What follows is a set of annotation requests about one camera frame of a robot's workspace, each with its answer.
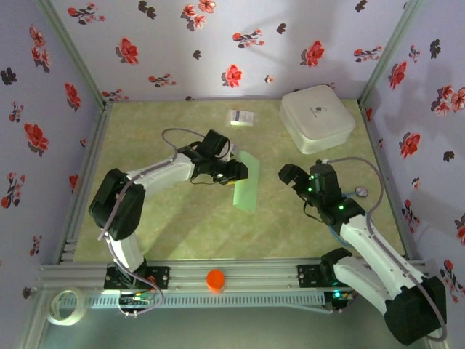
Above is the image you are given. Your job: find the light green cloth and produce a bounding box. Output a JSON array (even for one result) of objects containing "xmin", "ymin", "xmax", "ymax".
[{"xmin": 232, "ymin": 151, "xmax": 261, "ymax": 214}]

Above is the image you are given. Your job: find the small white packet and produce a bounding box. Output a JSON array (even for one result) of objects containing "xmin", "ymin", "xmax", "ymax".
[{"xmin": 227, "ymin": 108, "xmax": 255, "ymax": 127}]

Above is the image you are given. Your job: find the white plastic lidded box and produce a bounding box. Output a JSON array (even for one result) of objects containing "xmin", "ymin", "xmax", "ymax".
[{"xmin": 278, "ymin": 84, "xmax": 357, "ymax": 156}]

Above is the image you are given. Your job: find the orange cylinder cap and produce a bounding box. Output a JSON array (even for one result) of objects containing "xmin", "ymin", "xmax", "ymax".
[{"xmin": 206, "ymin": 268, "xmax": 226, "ymax": 294}]

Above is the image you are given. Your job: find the clear tape roll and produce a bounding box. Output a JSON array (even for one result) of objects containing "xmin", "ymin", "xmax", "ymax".
[{"xmin": 46, "ymin": 287, "xmax": 88, "ymax": 327}]

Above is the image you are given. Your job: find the aluminium side rail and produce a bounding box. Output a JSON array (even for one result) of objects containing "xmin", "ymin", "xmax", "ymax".
[
  {"xmin": 54, "ymin": 101, "xmax": 113, "ymax": 265},
  {"xmin": 359, "ymin": 101, "xmax": 415, "ymax": 261}
]

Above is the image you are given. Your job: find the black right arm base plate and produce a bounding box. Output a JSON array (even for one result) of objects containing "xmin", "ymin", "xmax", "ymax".
[{"xmin": 296, "ymin": 264, "xmax": 363, "ymax": 288}]

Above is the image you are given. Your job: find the aluminium mounting rail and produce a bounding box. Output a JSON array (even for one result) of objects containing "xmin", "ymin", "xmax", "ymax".
[{"xmin": 36, "ymin": 257, "xmax": 435, "ymax": 290}]

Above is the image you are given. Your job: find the slotted grey cable duct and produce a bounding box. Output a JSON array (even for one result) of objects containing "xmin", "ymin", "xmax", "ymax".
[{"xmin": 86, "ymin": 292, "xmax": 326, "ymax": 310}]

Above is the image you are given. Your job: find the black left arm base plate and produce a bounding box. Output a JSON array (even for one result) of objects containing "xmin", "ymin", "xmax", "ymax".
[{"xmin": 104, "ymin": 265, "xmax": 171, "ymax": 291}]

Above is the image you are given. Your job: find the aluminium corner post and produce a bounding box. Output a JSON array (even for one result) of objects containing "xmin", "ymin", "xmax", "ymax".
[
  {"xmin": 36, "ymin": 0, "xmax": 112, "ymax": 106},
  {"xmin": 359, "ymin": 0, "xmax": 424, "ymax": 106}
]

